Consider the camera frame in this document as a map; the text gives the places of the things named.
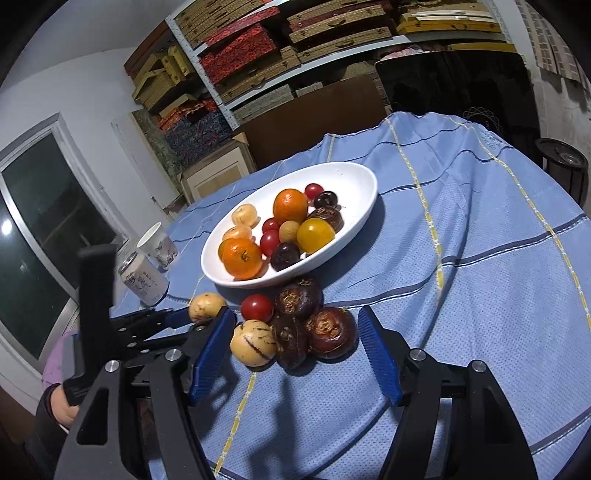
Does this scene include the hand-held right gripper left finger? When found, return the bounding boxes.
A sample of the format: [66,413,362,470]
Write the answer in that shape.
[54,305,238,480]

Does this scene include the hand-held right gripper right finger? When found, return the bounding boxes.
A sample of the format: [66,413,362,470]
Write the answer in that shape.
[358,305,539,480]

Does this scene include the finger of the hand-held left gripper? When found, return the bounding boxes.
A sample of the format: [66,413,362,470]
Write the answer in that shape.
[124,323,208,358]
[108,307,192,334]

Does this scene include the striped beige round fruit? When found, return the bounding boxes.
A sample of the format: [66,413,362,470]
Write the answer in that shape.
[230,319,278,367]

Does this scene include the dark brown water chestnut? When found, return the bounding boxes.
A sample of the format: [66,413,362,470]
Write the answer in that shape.
[305,307,358,361]
[274,277,324,319]
[270,316,309,371]
[307,206,345,234]

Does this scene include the orange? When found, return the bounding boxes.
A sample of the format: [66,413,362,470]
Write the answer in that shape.
[273,188,309,225]
[223,236,264,280]

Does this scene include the white oval dish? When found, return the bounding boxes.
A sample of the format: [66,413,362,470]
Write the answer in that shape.
[201,161,378,288]

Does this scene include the person's left forearm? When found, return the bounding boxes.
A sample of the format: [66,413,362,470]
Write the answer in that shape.
[23,388,70,480]

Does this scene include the person's left hand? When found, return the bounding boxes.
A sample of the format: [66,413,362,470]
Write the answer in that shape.
[44,385,80,428]

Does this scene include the white drink can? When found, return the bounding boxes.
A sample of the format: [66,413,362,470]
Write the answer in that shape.
[117,250,170,306]

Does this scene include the white printed paper cup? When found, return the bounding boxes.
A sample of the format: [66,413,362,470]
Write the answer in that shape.
[137,222,178,271]

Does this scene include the purple cloth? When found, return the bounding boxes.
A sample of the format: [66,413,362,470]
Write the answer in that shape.
[41,335,66,389]

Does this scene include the window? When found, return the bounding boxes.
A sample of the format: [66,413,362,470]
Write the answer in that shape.
[0,113,127,374]

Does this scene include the blue striped tablecloth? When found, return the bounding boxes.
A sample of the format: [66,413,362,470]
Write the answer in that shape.
[108,111,591,480]

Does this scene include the peeled tangerine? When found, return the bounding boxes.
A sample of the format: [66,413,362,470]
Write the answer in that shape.
[231,204,258,228]

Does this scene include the yellow tomato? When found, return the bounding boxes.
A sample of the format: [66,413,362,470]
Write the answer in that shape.
[296,218,336,254]

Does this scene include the white panel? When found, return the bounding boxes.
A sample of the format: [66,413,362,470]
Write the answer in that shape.
[112,117,181,209]

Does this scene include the small wooden cabinet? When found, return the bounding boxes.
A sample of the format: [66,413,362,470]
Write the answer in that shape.
[180,138,257,204]

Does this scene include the grey marbled panel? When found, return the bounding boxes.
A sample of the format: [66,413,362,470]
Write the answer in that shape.
[131,108,183,182]

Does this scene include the blue patterned boxes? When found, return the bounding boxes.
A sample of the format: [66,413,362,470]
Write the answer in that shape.
[159,99,234,167]

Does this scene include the white metal shelf rack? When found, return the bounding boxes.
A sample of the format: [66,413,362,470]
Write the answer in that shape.
[166,0,518,131]

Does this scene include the brown board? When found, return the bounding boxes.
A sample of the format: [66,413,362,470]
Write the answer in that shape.
[233,74,389,169]

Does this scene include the black round stool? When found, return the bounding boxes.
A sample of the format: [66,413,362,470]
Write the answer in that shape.
[536,137,589,204]

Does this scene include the red patterned box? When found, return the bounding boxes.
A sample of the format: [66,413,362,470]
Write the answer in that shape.
[201,34,279,85]

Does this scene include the black panel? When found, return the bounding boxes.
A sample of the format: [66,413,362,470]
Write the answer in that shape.
[375,51,541,148]

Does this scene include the yellow flat box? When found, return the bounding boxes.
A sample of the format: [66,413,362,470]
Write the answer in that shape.
[397,8,502,35]

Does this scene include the brick pattern hanging cloth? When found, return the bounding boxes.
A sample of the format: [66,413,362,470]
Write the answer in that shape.
[515,0,591,97]

